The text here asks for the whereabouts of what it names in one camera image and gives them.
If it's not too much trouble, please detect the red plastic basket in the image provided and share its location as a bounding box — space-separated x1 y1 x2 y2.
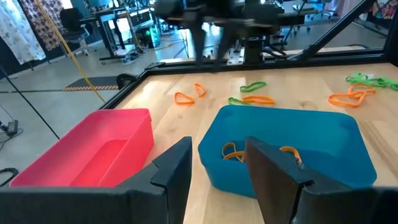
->
9 108 155 189

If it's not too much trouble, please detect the black office chair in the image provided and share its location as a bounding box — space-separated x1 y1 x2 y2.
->
59 7 91 57

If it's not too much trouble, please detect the black office desk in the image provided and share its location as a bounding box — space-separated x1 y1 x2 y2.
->
93 6 162 65

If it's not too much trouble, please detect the colourful patterned cloth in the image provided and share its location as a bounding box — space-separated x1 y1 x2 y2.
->
371 0 398 20

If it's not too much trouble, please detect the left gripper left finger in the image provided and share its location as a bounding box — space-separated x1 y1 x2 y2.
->
0 136 193 224

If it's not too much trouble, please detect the black computer tower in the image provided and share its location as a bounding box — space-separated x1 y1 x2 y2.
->
136 24 162 50

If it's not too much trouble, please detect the yellow hanging cable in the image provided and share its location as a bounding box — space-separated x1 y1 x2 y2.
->
33 0 106 103

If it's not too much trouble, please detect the black power adapter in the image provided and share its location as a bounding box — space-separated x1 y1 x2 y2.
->
0 119 19 136

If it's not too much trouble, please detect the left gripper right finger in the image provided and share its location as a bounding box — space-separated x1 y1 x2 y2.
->
244 136 398 224

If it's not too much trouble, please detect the dark floral cloth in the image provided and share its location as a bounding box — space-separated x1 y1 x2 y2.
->
20 0 68 51

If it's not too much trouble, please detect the black hazard-striped floor mat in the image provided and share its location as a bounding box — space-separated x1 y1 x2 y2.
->
63 76 121 92

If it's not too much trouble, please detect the white floral cloth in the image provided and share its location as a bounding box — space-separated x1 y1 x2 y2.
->
0 0 47 65

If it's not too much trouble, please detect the black floor cable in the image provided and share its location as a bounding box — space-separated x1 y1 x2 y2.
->
0 167 19 187

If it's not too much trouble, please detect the blue plastic basket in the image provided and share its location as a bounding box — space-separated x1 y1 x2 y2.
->
198 105 377 199

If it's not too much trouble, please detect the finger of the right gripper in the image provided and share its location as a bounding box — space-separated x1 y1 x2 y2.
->
190 26 208 68
216 30 240 63

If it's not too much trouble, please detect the black hanging cable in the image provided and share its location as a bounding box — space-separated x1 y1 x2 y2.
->
0 66 60 140

